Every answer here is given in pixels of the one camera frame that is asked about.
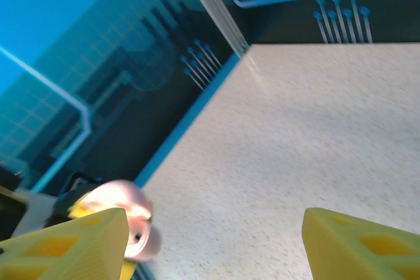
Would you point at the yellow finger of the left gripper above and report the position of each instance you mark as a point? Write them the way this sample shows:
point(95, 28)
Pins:
point(78, 211)
point(127, 270)

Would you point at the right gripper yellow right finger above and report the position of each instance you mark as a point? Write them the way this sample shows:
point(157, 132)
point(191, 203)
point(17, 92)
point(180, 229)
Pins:
point(328, 244)

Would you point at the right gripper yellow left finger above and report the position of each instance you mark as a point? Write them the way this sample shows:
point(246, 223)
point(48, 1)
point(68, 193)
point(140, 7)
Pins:
point(105, 244)

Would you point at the pink earbud charging case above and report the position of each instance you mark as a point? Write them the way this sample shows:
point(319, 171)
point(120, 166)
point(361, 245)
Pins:
point(131, 201)

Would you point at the aluminium frame post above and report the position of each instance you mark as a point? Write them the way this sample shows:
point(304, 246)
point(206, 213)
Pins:
point(216, 8)

